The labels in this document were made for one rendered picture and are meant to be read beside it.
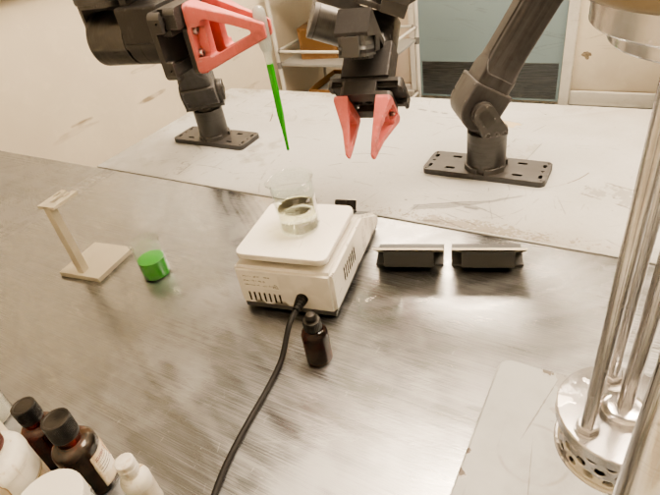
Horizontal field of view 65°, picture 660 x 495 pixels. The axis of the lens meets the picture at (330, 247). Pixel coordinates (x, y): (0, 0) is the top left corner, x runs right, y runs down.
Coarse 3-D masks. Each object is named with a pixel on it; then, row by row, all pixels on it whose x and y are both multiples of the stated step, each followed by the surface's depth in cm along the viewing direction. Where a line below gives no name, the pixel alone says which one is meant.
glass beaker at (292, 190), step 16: (272, 176) 62; (288, 176) 63; (304, 176) 62; (272, 192) 60; (288, 192) 59; (304, 192) 59; (288, 208) 60; (304, 208) 60; (288, 224) 62; (304, 224) 61
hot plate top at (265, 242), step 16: (272, 208) 69; (320, 208) 67; (336, 208) 67; (352, 208) 66; (256, 224) 66; (272, 224) 66; (320, 224) 64; (336, 224) 64; (256, 240) 63; (272, 240) 63; (288, 240) 62; (304, 240) 62; (320, 240) 61; (336, 240) 61; (240, 256) 62; (256, 256) 61; (272, 256) 60; (288, 256) 60; (304, 256) 59; (320, 256) 59
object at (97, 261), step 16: (64, 192) 74; (48, 208) 71; (64, 224) 74; (64, 240) 74; (80, 256) 77; (96, 256) 81; (112, 256) 80; (64, 272) 78; (80, 272) 78; (96, 272) 77
